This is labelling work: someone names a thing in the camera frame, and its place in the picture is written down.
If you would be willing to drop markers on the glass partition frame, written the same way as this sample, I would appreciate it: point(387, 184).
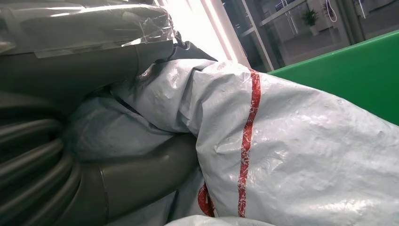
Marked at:
point(255, 34)

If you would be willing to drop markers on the potted green plant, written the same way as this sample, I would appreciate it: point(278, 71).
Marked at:
point(310, 18)

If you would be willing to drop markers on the green plastic crate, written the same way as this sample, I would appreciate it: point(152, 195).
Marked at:
point(349, 71)

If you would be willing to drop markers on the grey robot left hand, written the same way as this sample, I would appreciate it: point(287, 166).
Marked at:
point(78, 68)

